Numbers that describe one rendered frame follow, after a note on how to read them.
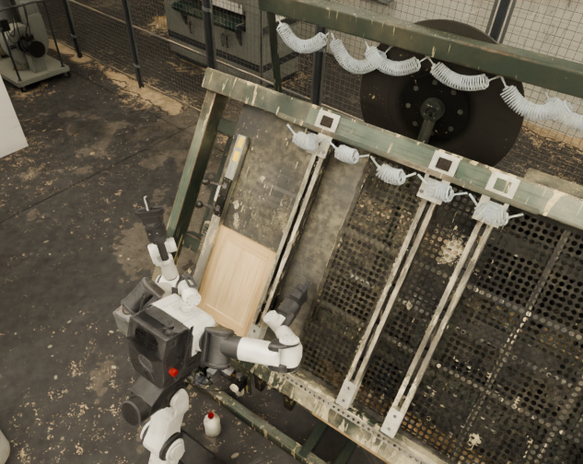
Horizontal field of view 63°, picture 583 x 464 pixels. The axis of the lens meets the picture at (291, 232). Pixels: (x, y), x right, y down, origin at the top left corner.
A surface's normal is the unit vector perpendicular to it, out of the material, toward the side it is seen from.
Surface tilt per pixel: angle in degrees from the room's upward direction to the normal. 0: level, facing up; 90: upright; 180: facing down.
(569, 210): 57
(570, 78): 90
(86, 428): 0
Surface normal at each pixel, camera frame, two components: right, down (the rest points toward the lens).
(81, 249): 0.04, -0.73
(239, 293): -0.45, 0.07
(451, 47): -0.56, 0.55
